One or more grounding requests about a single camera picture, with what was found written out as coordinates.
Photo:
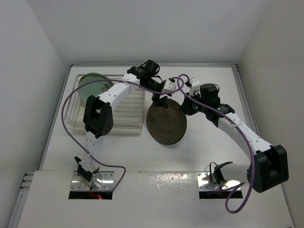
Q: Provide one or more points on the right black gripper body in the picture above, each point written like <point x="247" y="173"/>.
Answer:
<point x="192" y="107"/>

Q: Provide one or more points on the brown speckled plate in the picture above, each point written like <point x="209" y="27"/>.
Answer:
<point x="167" y="125"/>

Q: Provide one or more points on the teal flower plate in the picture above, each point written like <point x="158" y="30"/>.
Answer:
<point x="93" y="77"/>
<point x="94" y="89"/>

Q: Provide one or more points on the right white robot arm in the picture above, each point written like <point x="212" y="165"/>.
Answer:
<point x="268" y="163"/>

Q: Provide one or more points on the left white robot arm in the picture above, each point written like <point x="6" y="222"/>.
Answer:
<point x="98" y="116"/>

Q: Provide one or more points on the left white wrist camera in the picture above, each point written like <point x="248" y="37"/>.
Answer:
<point x="169" y="86"/>

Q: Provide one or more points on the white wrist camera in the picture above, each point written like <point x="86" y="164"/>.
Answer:
<point x="169" y="86"/>
<point x="195" y="87"/>

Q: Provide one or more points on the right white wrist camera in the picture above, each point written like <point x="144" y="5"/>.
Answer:
<point x="195" y="87"/>

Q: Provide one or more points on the wire dish rack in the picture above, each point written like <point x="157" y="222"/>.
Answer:
<point x="127" y="116"/>

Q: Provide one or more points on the aluminium frame rail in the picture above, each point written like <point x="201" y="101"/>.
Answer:
<point x="245" y="102"/>

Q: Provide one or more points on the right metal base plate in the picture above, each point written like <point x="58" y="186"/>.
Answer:
<point x="206" y="183"/>

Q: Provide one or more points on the metal base plate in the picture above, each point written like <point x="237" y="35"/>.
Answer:
<point x="206" y="183"/>
<point x="101" y="181"/>

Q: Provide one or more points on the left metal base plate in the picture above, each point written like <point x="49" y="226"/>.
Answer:
<point x="101" y="181"/>

